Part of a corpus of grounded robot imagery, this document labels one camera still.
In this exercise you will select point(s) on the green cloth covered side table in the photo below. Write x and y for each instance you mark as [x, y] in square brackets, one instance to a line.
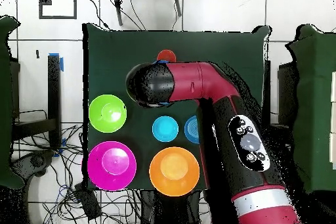
[315, 50]
[5, 103]

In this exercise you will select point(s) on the black metal table frame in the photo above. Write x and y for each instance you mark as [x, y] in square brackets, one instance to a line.
[267, 76]
[54, 90]

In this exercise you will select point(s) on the gray pedestal foot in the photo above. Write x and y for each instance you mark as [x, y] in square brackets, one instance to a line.
[36, 161]

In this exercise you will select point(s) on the red-orange plastic cup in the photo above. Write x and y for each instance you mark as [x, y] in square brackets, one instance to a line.
[166, 55]

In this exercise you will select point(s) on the blue tape strip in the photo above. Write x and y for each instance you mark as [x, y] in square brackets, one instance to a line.
[62, 63]

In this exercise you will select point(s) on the dark green tablecloth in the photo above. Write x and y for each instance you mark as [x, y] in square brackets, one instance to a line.
[118, 50]

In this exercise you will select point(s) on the magenta pink plastic bowl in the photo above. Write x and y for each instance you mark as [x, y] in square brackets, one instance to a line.
[113, 166]

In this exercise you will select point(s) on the black power brick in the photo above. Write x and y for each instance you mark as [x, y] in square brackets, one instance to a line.
[88, 203]

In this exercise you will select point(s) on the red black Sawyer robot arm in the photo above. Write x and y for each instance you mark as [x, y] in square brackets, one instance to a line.
[210, 82]

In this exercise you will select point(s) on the orange plastic bowl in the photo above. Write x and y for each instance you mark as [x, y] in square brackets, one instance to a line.
[174, 171]

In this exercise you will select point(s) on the small cyan plastic bowl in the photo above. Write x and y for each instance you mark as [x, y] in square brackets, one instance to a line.
[165, 129]

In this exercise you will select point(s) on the lime green plastic bowl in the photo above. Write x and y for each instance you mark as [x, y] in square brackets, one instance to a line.
[98, 113]

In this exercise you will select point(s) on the medium translucent blue bowl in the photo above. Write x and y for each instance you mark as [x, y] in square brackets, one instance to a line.
[191, 129]

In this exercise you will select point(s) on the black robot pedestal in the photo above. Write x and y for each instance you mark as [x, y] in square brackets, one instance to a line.
[170, 208]

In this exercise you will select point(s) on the large blue plastic bowl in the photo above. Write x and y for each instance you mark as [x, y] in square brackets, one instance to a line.
[160, 61]

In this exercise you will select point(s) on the white boxes stack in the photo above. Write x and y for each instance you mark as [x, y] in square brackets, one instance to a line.
[333, 87]

